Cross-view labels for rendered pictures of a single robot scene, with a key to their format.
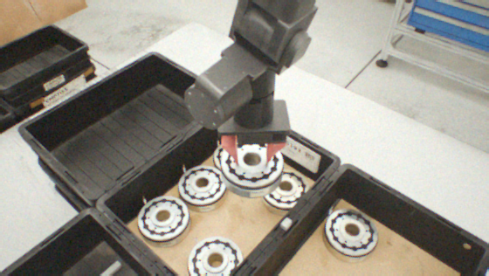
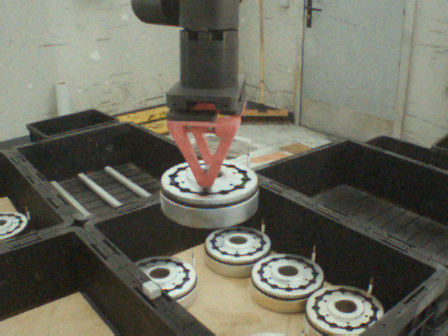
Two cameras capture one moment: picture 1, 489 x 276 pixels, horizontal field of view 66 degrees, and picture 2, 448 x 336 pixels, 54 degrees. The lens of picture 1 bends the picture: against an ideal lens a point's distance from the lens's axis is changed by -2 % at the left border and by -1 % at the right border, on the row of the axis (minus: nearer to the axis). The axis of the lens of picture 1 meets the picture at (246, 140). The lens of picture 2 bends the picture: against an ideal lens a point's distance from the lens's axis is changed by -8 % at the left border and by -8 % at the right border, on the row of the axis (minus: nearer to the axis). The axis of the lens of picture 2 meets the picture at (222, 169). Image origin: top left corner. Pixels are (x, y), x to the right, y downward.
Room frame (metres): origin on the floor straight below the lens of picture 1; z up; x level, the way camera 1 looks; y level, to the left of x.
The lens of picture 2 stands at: (0.49, -0.46, 1.25)
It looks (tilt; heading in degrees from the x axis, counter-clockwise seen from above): 23 degrees down; 100
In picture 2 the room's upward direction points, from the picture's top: straight up
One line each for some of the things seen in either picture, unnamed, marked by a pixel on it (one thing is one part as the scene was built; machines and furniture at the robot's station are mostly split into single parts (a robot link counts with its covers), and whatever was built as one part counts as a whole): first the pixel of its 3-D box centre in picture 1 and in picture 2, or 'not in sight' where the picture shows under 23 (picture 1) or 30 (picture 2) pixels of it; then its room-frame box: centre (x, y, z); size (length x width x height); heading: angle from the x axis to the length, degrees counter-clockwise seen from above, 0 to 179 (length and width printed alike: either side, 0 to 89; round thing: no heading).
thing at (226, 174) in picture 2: (251, 160); (209, 176); (0.40, -0.01, 1.05); 0.05 x 0.05 x 0.01
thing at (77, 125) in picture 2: not in sight; (76, 163); (-0.63, 1.55, 0.37); 0.40 x 0.30 x 0.45; 52
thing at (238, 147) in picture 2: not in sight; (221, 145); (0.22, 1.02, 0.71); 0.22 x 0.19 x 0.01; 142
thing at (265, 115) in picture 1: (253, 105); (209, 64); (0.40, -0.01, 1.17); 0.10 x 0.07 x 0.07; 93
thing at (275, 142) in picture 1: (259, 140); (207, 137); (0.40, -0.02, 1.09); 0.07 x 0.07 x 0.09; 3
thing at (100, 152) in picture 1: (134, 130); (381, 218); (0.64, 0.27, 0.87); 0.40 x 0.30 x 0.11; 139
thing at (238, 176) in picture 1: (251, 162); (209, 180); (0.40, -0.01, 1.04); 0.10 x 0.10 x 0.01
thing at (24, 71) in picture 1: (49, 93); not in sight; (1.37, 0.92, 0.37); 0.40 x 0.30 x 0.45; 141
